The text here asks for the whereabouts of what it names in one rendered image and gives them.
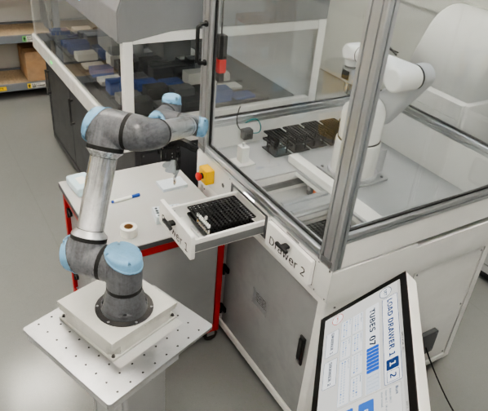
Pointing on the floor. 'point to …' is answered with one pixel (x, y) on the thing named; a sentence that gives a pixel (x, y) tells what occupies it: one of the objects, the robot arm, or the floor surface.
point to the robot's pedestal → (141, 401)
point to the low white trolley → (157, 240)
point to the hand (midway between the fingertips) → (176, 174)
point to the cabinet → (288, 361)
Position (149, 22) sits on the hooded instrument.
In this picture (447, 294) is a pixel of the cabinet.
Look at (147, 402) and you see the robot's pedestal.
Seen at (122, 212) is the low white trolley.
